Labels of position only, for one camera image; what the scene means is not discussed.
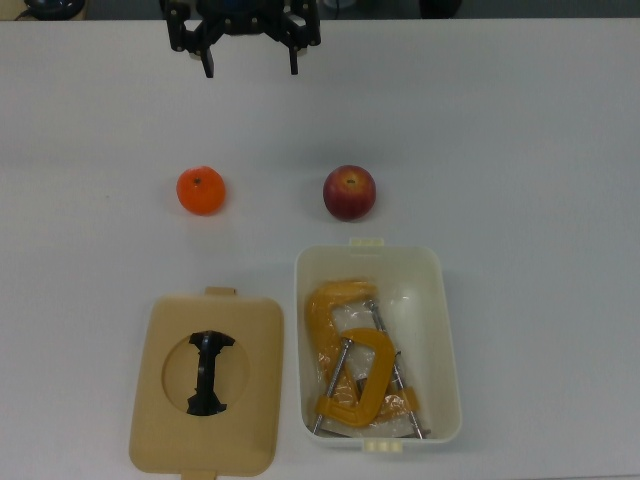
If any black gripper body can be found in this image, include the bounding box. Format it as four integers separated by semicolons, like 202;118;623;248
197;0;294;39

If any orange mandarin fruit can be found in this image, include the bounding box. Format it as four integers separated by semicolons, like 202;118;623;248
175;166;227;216

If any white plastic container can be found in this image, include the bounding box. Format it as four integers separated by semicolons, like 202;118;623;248
293;237;464;455

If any beige container lid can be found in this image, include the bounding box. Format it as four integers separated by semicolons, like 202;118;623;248
128;286;286;480

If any dark chair base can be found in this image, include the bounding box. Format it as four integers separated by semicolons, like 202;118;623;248
22;0;87;22

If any red apple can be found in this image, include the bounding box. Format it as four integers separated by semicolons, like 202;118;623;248
322;164;378;222

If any large yellow C-clamp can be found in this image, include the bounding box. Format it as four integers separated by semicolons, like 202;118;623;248
305;279;434;442

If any small yellow C-clamp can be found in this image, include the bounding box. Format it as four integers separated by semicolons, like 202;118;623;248
311;327;397;435

